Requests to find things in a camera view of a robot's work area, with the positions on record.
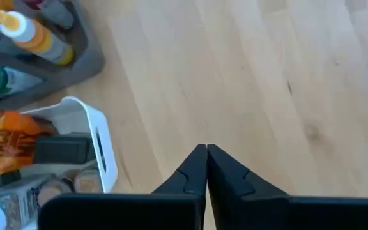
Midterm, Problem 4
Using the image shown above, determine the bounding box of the red-capped food colouring bottle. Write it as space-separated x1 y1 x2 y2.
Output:
20 0 75 30

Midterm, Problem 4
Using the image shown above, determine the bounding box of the white plastic bin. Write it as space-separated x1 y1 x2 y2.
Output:
0 95 118 230

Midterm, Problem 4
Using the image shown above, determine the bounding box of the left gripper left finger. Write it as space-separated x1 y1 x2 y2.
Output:
38 143 208 230

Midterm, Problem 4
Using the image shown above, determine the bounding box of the grey translucent plastic bin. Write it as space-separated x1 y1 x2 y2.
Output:
0 0 105 110

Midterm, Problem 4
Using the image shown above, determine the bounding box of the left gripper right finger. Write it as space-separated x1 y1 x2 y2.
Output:
206 143 368 230

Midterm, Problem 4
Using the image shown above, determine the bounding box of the green-lid spice jar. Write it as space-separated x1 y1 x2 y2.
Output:
0 171 22 194

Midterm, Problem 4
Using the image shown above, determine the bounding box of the white-lid seasoning jar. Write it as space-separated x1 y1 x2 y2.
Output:
0 174 54 230

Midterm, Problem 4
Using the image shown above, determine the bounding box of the yellow food colouring bottle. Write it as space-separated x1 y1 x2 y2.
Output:
0 6 75 66

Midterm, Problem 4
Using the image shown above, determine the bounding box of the dark pepper tin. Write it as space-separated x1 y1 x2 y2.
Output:
32 134 96 165

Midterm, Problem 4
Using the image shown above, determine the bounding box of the Mini Wheats cereal box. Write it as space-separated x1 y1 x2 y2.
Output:
0 110 59 178

